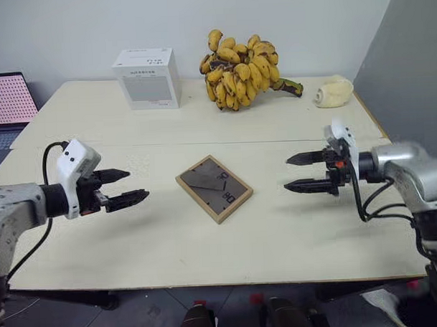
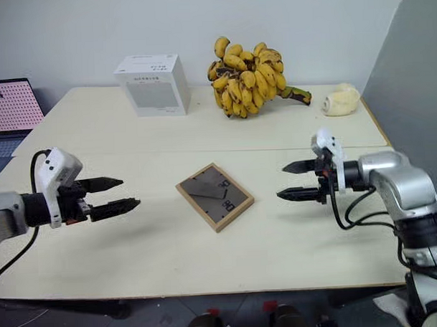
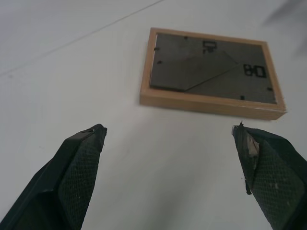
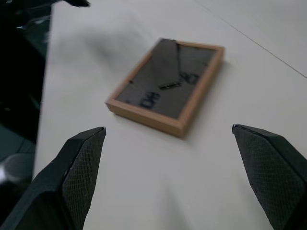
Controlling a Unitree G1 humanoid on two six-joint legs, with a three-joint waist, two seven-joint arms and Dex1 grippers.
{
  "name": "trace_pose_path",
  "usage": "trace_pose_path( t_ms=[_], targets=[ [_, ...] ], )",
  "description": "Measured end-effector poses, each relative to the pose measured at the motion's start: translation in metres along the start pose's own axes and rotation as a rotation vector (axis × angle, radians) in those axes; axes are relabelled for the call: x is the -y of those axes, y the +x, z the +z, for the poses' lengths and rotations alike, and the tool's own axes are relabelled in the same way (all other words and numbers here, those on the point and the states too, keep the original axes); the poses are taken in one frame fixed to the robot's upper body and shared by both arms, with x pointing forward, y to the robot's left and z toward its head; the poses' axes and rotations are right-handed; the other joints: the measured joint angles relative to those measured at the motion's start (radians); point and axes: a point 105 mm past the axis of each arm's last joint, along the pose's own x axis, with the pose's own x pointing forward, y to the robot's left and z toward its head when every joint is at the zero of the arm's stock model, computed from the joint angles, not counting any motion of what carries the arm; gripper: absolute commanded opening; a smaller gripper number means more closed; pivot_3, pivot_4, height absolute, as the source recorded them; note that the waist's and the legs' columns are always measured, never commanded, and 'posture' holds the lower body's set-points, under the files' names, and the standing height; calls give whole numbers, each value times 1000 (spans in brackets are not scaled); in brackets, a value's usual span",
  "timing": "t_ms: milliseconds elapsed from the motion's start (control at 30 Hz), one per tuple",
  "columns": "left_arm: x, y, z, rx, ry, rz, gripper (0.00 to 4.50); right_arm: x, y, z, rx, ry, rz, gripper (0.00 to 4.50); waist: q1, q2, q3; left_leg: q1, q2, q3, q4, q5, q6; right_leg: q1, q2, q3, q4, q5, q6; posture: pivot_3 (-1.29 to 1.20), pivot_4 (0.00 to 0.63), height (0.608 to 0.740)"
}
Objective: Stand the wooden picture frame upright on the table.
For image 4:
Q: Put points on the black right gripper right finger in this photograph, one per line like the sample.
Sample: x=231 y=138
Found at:
x=271 y=177

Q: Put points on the wooden framed black tray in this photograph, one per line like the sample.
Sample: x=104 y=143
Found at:
x=165 y=88

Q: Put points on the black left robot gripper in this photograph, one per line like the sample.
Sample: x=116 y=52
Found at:
x=76 y=3

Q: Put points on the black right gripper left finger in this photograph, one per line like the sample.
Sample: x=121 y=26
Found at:
x=72 y=177

